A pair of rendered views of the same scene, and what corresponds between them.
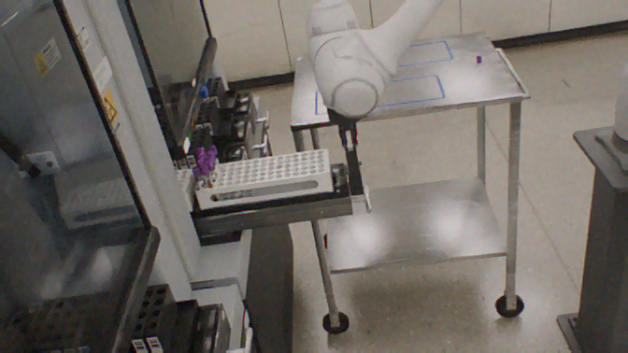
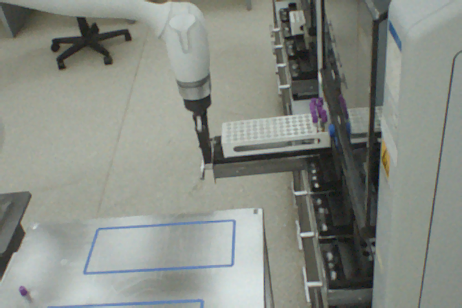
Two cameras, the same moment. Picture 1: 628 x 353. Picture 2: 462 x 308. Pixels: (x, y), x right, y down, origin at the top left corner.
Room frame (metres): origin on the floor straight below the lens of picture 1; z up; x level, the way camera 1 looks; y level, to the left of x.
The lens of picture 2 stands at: (2.38, 0.03, 1.74)
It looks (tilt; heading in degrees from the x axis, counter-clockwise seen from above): 38 degrees down; 182
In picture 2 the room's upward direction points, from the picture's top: 9 degrees counter-clockwise
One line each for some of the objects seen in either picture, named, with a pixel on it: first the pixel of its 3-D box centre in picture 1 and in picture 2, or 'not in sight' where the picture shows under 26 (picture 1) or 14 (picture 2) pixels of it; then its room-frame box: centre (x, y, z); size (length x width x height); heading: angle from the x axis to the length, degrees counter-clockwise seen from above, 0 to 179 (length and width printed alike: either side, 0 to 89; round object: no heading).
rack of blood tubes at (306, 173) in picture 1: (265, 180); (275, 136); (1.14, 0.13, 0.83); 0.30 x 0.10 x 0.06; 86
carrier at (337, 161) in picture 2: (205, 149); (339, 159); (1.30, 0.27, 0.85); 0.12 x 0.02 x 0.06; 177
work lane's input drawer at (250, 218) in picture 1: (212, 208); (324, 146); (1.15, 0.26, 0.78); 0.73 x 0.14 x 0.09; 86
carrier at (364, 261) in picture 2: (218, 94); (362, 249); (1.61, 0.25, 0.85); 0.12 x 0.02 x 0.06; 175
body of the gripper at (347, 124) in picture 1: (346, 120); (199, 107); (1.13, -0.07, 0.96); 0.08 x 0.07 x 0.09; 176
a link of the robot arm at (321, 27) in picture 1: (335, 42); (187, 44); (1.12, -0.07, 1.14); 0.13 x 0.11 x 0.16; 1
